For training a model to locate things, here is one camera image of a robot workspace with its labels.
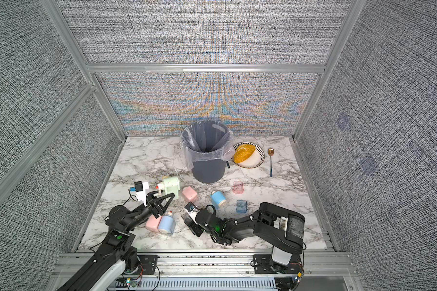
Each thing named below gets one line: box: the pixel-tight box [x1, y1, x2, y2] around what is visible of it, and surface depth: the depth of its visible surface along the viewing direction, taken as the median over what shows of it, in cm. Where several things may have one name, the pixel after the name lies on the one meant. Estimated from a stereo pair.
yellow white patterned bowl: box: [231, 141, 266, 170], surface depth 106 cm
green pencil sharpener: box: [155, 176, 180, 201], surface depth 70 cm
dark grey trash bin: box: [182, 119, 235, 184], surface depth 90 cm
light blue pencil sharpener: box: [157, 210, 175, 236], surface depth 79 cm
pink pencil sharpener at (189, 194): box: [182, 185, 198, 203], surface depth 88 cm
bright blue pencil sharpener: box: [210, 190, 227, 210], surface depth 87 cm
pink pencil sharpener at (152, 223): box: [145, 214, 163, 233], surface depth 79 cm
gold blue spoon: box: [267, 147, 275, 178], surface depth 112 cm
